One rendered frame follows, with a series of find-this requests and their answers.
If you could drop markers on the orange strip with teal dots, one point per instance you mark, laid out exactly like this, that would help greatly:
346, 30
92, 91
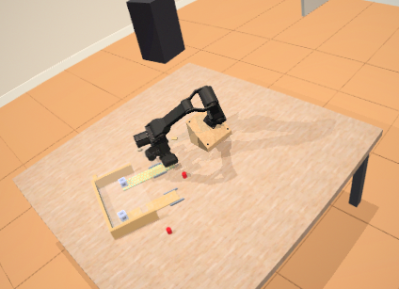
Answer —
153, 172

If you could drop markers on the pale yellow flat strip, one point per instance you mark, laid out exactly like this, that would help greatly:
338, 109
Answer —
165, 200

